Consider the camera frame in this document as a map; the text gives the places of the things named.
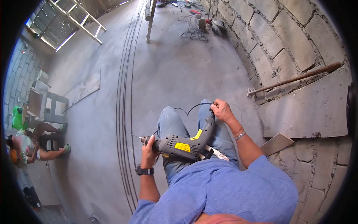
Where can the long plywood sheet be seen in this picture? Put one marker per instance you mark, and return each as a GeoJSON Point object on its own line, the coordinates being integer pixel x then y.
{"type": "Point", "coordinates": [84, 89]}

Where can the grey table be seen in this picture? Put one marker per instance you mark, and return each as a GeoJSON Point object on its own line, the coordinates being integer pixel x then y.
{"type": "Point", "coordinates": [57, 110]}

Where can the white flat tool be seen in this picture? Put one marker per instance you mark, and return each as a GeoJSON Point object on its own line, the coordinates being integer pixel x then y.
{"type": "Point", "coordinates": [219, 154]}

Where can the green plastic bag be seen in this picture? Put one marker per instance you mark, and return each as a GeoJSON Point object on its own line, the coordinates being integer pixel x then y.
{"type": "Point", "coordinates": [17, 119]}

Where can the grey bag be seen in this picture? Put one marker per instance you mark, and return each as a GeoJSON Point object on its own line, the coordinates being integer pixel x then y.
{"type": "Point", "coordinates": [218, 28]}

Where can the wooden post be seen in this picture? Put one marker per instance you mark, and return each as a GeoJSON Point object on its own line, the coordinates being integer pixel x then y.
{"type": "Point", "coordinates": [150, 25]}

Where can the person's body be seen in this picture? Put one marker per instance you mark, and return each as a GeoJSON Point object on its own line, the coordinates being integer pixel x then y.
{"type": "Point", "coordinates": [223, 193]}

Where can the person's right fingers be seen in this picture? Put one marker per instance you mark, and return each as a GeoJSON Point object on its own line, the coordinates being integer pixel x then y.
{"type": "Point", "coordinates": [216, 107]}

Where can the red hand tool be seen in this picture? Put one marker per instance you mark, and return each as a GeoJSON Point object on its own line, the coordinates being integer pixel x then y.
{"type": "Point", "coordinates": [195, 11]}

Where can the person's legs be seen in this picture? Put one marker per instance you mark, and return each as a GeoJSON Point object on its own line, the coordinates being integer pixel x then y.
{"type": "Point", "coordinates": [170, 123]}

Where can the person's left thumb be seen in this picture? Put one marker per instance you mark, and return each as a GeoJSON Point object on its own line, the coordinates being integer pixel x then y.
{"type": "Point", "coordinates": [152, 139]}

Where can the grey electric drill yellow label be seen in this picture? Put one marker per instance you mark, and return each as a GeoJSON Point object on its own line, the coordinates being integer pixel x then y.
{"type": "Point", "coordinates": [181, 144]}

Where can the bundle of long steel rods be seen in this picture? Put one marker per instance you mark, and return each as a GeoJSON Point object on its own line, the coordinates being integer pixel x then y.
{"type": "Point", "coordinates": [123, 112]}

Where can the small wooden board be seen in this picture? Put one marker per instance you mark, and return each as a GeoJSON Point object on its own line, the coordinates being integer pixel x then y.
{"type": "Point", "coordinates": [276, 143]}

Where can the black wrist band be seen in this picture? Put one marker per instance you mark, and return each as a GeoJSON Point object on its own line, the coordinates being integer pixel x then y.
{"type": "Point", "coordinates": [144, 170]}

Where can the person's right hand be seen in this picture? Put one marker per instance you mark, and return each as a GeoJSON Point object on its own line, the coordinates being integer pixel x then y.
{"type": "Point", "coordinates": [225, 112]}

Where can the person's left hand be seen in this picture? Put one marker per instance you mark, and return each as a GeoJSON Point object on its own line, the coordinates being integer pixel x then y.
{"type": "Point", "coordinates": [147, 154]}

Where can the person's left fingers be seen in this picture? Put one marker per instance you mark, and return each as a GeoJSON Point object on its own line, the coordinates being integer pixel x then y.
{"type": "Point", "coordinates": [157, 154]}

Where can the black plastic chair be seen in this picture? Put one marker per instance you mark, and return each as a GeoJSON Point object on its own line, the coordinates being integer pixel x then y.
{"type": "Point", "coordinates": [51, 140]}

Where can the wooden ladder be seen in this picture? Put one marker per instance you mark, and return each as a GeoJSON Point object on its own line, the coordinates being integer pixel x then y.
{"type": "Point", "coordinates": [84, 28]}

